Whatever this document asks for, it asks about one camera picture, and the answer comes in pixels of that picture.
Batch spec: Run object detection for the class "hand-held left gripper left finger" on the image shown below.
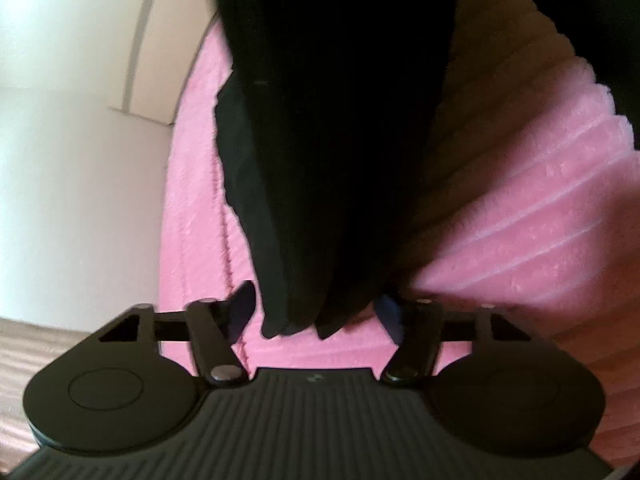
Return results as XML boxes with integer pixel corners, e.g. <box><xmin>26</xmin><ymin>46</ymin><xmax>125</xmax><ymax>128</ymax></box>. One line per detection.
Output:
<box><xmin>97</xmin><ymin>280</ymin><xmax>257</xmax><ymax>387</ymax></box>

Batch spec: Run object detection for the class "pink ribbed blanket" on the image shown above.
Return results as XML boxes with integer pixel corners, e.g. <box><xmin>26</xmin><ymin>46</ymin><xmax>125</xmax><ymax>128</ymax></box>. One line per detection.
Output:
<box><xmin>159</xmin><ymin>0</ymin><xmax>640</xmax><ymax>480</ymax></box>

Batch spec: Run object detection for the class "black zip-pocket garment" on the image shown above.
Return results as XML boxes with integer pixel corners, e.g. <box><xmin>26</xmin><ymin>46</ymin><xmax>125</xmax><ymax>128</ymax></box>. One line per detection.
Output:
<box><xmin>180</xmin><ymin>0</ymin><xmax>640</xmax><ymax>341</ymax></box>

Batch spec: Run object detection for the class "beige headboard with grey stripe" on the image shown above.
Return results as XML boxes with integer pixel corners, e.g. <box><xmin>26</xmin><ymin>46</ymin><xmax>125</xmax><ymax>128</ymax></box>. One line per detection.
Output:
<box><xmin>107</xmin><ymin>0</ymin><xmax>222</xmax><ymax>127</ymax></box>

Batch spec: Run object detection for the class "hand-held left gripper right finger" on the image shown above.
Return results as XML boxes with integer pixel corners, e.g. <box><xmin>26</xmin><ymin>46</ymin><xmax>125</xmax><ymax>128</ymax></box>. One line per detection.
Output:
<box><xmin>374</xmin><ymin>294</ymin><xmax>541</xmax><ymax>387</ymax></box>

